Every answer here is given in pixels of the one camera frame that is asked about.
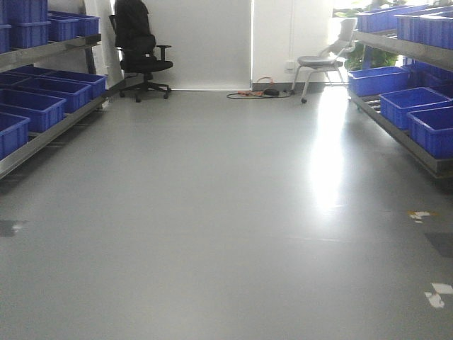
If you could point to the right steel shelf rack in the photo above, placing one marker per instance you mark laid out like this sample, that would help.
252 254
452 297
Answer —
437 57

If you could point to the steel shelf rack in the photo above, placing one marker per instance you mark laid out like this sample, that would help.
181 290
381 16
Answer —
22 57
437 57

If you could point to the left steel shelf rack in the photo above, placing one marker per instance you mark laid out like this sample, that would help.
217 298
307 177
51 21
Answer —
22 57

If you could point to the black office chair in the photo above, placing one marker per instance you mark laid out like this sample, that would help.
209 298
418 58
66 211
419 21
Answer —
140 52

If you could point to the grey folding chair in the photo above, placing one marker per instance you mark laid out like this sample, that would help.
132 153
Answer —
330 59

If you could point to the blue bin lower right far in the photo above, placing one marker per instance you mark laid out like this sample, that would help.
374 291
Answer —
381 80

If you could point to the green potted plant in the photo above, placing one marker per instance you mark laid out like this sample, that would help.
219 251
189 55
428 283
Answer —
365 57

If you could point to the blue bin lower right middle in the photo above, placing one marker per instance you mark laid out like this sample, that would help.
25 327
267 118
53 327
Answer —
396 105

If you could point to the blue bin lower right front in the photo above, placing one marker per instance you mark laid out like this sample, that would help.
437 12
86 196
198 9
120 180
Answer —
432 130

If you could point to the blue bin lower left front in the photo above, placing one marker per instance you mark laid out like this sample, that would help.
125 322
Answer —
14 133

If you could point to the blue bin upper right far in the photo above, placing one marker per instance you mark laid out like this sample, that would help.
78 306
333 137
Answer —
384 19

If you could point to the blue bin upper left middle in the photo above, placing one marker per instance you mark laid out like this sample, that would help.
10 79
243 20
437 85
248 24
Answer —
62 28

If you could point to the blue bin upper left far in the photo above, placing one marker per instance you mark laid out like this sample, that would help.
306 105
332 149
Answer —
87 25

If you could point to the blue bin upper left stack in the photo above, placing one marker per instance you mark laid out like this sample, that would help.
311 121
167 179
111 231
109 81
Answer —
24 24

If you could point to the blue bin upper right near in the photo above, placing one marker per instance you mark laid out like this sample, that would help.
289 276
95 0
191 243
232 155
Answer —
431 26

